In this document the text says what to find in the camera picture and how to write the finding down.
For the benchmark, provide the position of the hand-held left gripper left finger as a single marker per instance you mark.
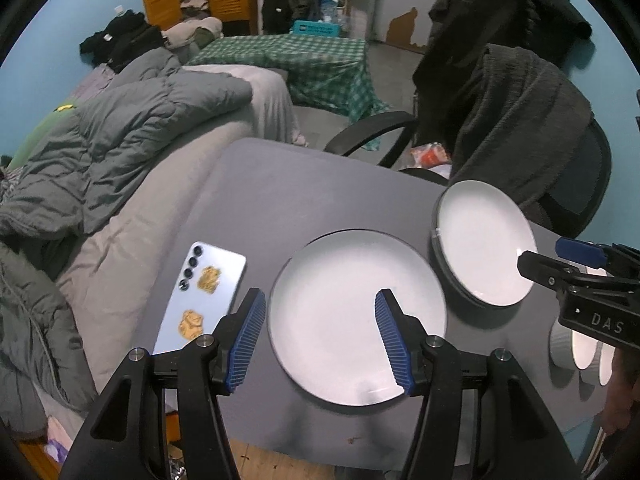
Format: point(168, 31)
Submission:
point(247, 340)

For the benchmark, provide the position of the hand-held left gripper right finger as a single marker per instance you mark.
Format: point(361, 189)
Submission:
point(392, 345)

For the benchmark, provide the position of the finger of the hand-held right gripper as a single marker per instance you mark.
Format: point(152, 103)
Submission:
point(542, 270)
point(580, 252)

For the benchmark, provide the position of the large white plate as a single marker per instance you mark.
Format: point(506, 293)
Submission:
point(350, 320)

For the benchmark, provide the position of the person's right forearm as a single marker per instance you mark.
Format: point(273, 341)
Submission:
point(622, 385)

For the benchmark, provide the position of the light blue phone gold stickers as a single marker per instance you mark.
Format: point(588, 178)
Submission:
point(205, 300)

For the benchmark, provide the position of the black office chair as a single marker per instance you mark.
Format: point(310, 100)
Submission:
point(575, 175)

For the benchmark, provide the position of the dark grey fleece blanket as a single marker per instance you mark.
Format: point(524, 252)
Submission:
point(520, 125)

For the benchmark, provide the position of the orange bag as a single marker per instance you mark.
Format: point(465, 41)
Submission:
point(430, 155)

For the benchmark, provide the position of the bed with grey sheet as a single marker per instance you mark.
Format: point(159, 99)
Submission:
point(165, 195)

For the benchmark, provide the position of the grey padded jacket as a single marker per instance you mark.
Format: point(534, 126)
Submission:
point(35, 340)

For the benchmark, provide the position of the grey quilted duvet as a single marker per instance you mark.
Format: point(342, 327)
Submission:
point(115, 145)

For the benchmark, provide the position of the black jacket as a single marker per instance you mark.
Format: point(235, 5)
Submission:
point(470, 25)

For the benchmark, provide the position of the green checked tablecloth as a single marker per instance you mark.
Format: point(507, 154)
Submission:
point(310, 67)

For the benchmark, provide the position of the green sheet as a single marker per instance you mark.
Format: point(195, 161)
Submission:
point(42, 132)

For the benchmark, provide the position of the beige pillow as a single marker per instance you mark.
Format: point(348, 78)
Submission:
point(192, 30)

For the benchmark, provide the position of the blue plastic crate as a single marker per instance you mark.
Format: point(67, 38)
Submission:
point(317, 28)

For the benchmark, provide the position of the pile of black clothes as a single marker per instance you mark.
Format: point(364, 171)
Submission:
point(125, 40)

